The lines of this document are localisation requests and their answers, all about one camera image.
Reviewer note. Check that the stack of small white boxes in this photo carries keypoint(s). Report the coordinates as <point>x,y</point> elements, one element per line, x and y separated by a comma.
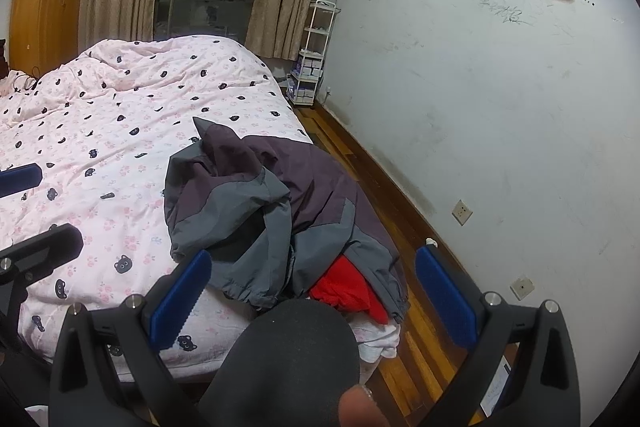
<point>307,72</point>

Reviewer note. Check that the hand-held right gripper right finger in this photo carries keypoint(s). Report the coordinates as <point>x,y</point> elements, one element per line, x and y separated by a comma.
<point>445,297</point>

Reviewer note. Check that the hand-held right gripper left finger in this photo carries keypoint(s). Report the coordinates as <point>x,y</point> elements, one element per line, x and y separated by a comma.
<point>182,294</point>

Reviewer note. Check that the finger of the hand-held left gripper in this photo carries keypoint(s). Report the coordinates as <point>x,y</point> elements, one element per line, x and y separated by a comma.
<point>20,180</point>
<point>45,249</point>

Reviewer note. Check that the white shelf rack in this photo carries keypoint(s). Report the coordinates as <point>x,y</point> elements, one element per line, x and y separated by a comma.
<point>320,27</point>

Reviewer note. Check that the wooden wardrobe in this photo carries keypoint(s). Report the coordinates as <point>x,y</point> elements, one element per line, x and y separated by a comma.
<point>45,7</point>

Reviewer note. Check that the purple and grey hooded jacket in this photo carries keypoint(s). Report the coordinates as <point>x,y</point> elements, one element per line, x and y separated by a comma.
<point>300,187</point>

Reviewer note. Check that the pink cat-print duvet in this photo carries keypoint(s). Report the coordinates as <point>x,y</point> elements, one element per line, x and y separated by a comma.
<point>150,107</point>

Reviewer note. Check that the red and white jersey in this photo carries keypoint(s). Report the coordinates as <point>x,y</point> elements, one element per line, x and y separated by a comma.
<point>345,287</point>

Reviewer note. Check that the person's black-clad knee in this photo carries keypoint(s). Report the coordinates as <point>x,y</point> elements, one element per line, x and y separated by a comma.
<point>280,357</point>

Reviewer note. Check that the white paper bag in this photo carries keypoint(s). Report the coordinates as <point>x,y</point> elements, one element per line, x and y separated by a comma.
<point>495,387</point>

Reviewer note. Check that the person's right hand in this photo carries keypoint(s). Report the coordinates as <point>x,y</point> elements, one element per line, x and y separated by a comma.
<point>362,409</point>

